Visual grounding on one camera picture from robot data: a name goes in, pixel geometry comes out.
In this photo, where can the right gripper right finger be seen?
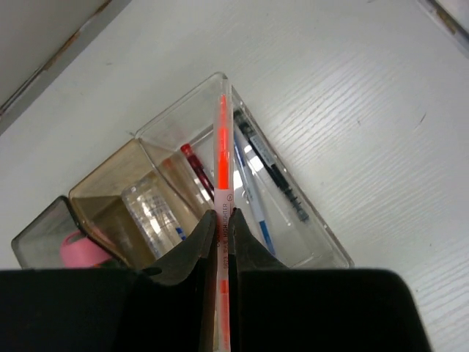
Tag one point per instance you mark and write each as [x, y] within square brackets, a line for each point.
[276, 308]

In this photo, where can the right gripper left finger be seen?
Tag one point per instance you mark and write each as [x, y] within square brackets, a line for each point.
[168, 306]

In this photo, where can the blue clear highlighter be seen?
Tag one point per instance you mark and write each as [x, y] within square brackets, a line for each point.
[252, 191]

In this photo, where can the clear glue bottle blue cap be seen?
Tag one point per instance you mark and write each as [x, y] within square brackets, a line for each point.
[152, 215]

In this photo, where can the black gel pen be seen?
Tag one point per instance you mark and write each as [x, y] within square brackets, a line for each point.
[269, 163]

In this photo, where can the red gel pen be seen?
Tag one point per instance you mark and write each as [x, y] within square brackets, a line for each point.
[199, 169]

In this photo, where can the orange highlighter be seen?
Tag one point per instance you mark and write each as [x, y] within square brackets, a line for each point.
[223, 204]

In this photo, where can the transparent desk organizer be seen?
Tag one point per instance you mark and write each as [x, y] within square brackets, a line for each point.
[94, 206]

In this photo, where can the aluminium rail right side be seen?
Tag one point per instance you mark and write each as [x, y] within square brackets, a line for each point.
[451, 16]

